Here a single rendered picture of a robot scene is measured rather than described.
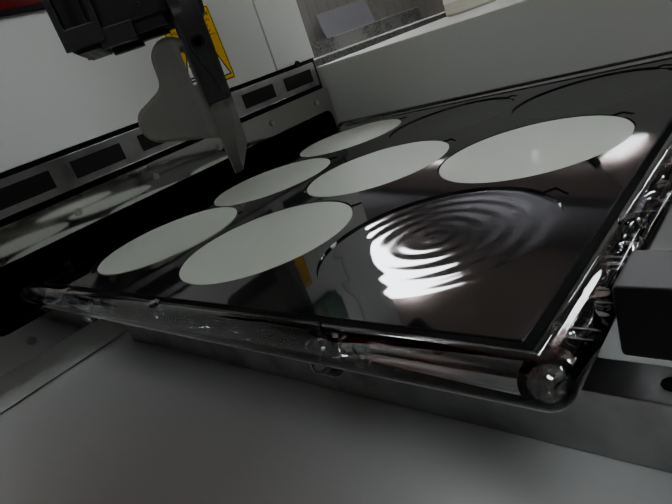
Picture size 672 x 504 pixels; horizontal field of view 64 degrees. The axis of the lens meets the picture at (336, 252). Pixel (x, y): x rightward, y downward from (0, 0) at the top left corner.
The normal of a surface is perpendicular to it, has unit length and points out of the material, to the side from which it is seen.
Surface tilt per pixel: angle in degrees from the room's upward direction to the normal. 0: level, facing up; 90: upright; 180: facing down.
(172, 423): 0
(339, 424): 0
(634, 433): 90
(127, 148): 90
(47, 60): 90
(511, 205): 0
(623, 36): 90
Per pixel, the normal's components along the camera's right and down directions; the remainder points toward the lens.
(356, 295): -0.32, -0.88
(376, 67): -0.61, 0.47
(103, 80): 0.73, 0.00
